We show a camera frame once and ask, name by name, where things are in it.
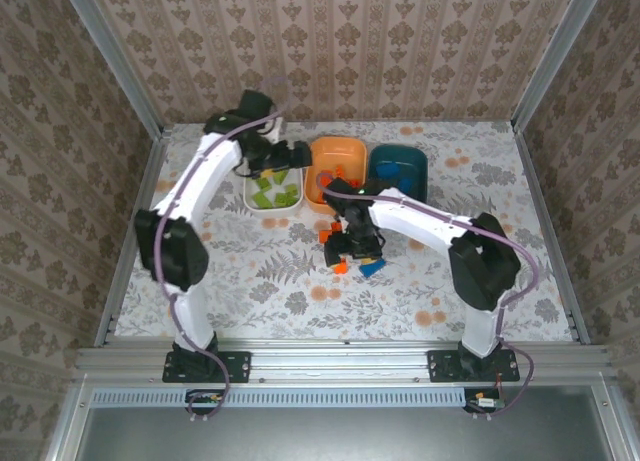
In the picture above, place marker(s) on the small electronics board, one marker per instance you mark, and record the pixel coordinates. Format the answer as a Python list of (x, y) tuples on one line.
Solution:
[(487, 402), (202, 397)]

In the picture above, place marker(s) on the floral printed table cover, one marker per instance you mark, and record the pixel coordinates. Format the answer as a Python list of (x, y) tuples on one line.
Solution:
[(350, 311)]

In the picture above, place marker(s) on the aluminium table side rail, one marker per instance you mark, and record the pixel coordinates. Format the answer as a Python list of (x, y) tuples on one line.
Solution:
[(531, 171), (146, 186)]

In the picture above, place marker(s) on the orange plastic container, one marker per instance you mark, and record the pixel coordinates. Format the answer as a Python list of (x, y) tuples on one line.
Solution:
[(345, 151)]

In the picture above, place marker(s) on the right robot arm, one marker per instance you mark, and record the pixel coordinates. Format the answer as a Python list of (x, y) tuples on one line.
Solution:
[(415, 221)]

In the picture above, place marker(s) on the green square lego brick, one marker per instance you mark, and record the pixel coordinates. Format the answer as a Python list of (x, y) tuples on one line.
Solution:
[(291, 187)]

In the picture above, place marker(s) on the white plastic container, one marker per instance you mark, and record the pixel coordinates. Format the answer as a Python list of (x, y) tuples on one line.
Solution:
[(270, 212)]

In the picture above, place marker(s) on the orange lego brick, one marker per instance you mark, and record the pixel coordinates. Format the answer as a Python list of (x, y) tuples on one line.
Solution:
[(355, 182), (327, 236), (340, 171), (320, 181), (341, 267), (336, 226)]

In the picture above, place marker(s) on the grey metal panel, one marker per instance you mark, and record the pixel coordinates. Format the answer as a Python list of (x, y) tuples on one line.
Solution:
[(325, 436)]

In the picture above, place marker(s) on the aluminium frame cross rail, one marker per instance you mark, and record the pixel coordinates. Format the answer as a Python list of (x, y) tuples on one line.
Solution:
[(340, 363)]

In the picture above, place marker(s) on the aluminium upright frame post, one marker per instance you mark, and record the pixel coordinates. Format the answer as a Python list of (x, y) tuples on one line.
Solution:
[(120, 66), (555, 56)]

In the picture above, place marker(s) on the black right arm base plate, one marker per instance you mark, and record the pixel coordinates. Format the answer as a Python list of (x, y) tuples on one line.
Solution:
[(440, 366)]

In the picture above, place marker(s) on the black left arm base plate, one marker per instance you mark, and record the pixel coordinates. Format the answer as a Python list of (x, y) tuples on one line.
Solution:
[(240, 366)]

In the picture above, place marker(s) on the teal plastic container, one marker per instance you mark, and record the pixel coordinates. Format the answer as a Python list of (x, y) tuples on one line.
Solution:
[(400, 153)]

